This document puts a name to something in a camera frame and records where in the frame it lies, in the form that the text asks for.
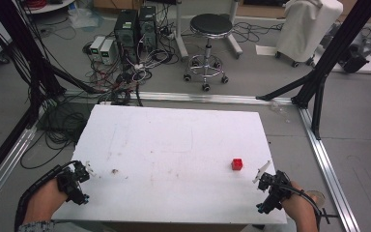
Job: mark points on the black and grey machine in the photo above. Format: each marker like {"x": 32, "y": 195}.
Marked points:
{"x": 357, "y": 54}

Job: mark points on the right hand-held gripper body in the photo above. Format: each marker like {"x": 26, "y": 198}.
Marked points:
{"x": 274, "y": 191}

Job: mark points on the white covered cart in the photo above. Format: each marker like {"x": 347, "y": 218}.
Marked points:
{"x": 306, "y": 29}

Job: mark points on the large black computer tower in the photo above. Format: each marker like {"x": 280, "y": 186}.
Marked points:
{"x": 127, "y": 34}

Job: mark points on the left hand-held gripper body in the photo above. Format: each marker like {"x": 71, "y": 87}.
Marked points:
{"x": 71, "y": 186}

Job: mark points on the white floor board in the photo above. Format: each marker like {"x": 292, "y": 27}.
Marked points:
{"x": 367, "y": 67}

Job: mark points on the aluminium floor rail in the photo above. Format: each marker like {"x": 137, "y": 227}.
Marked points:
{"x": 6, "y": 161}
{"x": 206, "y": 97}
{"x": 330, "y": 174}

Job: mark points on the white desk leg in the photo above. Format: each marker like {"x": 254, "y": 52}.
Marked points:
{"x": 235, "y": 35}
{"x": 181, "y": 32}

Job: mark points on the white power supply unit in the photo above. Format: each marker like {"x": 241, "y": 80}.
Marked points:
{"x": 97, "y": 46}
{"x": 107, "y": 51}

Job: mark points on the small black computer tower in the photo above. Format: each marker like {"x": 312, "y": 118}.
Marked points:
{"x": 148, "y": 27}

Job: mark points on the black round stool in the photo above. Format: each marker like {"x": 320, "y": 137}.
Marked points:
{"x": 210, "y": 35}

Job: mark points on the red cube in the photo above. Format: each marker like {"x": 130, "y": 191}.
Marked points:
{"x": 237, "y": 164}

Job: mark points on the grey round disc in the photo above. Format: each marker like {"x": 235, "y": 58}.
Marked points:
{"x": 317, "y": 196}

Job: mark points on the clear plastic bag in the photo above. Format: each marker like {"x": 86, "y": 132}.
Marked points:
{"x": 83, "y": 18}

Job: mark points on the person's right hand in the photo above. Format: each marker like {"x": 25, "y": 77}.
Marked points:
{"x": 298, "y": 206}

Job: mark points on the small brown scrap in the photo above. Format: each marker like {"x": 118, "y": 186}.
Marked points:
{"x": 114, "y": 171}

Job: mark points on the person's left hand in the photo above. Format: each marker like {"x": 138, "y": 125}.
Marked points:
{"x": 45, "y": 200}

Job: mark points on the white round table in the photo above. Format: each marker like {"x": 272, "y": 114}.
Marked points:
{"x": 50, "y": 6}

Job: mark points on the black braced frame post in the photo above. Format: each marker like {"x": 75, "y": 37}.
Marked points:
{"x": 331, "y": 54}

